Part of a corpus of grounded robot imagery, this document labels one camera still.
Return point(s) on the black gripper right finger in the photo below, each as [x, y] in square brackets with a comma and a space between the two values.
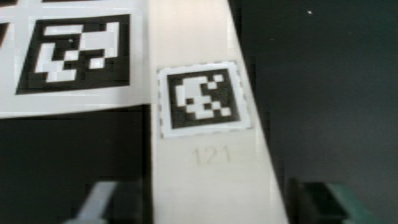
[324, 204]

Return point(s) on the fiducial marker sheet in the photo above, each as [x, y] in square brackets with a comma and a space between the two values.
[74, 56]

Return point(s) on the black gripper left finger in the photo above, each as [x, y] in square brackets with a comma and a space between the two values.
[113, 204]

